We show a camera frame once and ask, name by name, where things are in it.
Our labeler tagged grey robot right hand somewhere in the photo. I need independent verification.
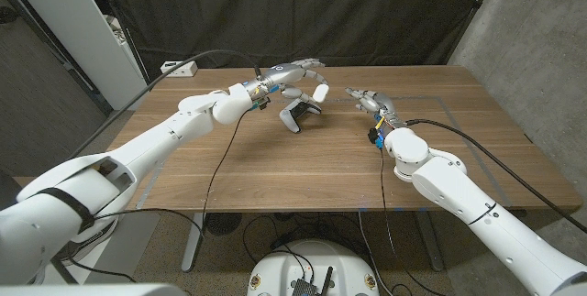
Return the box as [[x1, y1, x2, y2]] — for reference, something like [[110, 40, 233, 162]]
[[344, 86, 407, 128]]

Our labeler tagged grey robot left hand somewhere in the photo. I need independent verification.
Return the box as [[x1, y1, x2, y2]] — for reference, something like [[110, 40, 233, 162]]
[[256, 57, 329, 104]]

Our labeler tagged white AirPods case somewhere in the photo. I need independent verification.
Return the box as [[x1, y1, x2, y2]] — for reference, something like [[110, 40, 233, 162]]
[[313, 83, 330, 104]]

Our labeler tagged white black game controller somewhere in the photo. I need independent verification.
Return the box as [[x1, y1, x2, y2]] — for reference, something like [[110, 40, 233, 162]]
[[278, 98, 322, 135]]

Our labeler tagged black backdrop curtain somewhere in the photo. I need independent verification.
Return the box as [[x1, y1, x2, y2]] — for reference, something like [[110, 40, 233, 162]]
[[100, 0, 496, 89]]

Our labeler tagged white power strip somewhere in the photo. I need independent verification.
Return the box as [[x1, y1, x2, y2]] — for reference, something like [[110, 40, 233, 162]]
[[160, 60, 199, 78]]

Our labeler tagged black backdrop stand pole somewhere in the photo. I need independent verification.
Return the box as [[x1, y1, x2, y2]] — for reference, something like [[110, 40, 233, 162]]
[[97, 0, 151, 85], [439, 0, 504, 66]]

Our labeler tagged dark grey table leg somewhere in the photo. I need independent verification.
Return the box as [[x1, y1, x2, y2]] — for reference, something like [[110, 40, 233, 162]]
[[415, 211, 447, 273]]

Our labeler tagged black round floor fan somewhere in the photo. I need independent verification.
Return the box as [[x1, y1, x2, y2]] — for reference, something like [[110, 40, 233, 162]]
[[205, 213, 243, 236]]

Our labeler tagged white robot torso base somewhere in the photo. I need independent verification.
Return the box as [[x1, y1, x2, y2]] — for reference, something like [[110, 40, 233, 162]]
[[247, 239, 381, 296]]

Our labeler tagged light grey table leg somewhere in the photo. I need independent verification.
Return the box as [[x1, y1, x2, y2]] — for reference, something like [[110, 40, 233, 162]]
[[181, 213, 207, 273]]

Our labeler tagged black torso electronics module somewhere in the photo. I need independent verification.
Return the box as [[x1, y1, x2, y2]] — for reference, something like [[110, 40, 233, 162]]
[[291, 266, 335, 296]]

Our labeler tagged white metal cabinet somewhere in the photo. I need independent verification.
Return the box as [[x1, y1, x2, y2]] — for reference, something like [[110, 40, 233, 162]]
[[0, 0, 151, 112]]

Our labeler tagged white floor platform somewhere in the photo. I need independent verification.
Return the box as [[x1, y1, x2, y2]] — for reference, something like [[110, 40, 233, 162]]
[[91, 211, 161, 284]]

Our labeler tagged black white sneaker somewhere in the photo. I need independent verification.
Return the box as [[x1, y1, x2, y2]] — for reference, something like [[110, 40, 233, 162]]
[[68, 216, 121, 265]]

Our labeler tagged white robot chest cover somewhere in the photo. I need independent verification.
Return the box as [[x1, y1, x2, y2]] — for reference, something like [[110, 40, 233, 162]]
[[0, 283, 187, 296]]

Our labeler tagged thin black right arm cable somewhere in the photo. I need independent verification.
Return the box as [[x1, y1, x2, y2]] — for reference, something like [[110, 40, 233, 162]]
[[378, 147, 441, 296]]

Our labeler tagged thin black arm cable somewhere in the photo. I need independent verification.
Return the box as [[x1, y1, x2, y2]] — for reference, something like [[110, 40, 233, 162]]
[[378, 147, 441, 296], [94, 102, 259, 240]]

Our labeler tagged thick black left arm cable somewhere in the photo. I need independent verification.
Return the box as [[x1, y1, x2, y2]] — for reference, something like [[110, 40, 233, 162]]
[[67, 49, 262, 162]]

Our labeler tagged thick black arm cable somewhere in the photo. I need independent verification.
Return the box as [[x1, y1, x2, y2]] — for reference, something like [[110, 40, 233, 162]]
[[67, 49, 262, 162], [404, 118, 587, 235]]

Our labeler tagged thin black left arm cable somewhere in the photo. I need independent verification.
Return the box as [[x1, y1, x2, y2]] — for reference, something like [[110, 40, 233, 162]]
[[94, 102, 259, 240]]

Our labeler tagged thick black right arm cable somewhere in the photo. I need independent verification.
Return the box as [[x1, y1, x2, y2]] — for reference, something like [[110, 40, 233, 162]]
[[404, 118, 587, 235]]

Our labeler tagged black looped floor cable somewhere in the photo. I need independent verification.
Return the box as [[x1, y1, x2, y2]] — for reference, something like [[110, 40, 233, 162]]
[[240, 213, 368, 268]]

